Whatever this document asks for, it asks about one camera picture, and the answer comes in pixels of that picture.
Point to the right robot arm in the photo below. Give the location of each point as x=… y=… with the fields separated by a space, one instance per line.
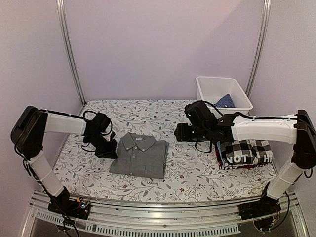
x=295 y=129

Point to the left metal corner post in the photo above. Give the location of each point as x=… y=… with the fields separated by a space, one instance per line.
x=69 y=51

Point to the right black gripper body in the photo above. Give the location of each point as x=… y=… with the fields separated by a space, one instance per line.
x=199 y=134

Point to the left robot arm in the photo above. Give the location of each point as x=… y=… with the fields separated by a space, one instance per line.
x=35 y=126

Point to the floral patterned table cloth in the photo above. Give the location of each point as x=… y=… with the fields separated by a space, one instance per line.
x=191 y=175

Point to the grey long sleeve shirt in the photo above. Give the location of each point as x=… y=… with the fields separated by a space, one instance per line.
x=140 y=156

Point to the right metal corner post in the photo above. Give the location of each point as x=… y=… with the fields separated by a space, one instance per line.
x=260 y=45

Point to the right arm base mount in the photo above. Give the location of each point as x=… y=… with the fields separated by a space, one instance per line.
x=264 y=206

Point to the white plastic bin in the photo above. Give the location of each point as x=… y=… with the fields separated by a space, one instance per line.
x=212 y=89

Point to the aluminium front rail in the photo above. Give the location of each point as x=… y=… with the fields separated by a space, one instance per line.
x=110 y=218

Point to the metal corner post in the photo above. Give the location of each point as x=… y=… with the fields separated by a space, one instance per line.
x=69 y=51
x=260 y=45

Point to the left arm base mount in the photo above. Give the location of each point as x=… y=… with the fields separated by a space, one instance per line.
x=78 y=208

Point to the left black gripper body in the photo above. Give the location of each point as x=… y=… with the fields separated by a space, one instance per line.
x=102 y=148

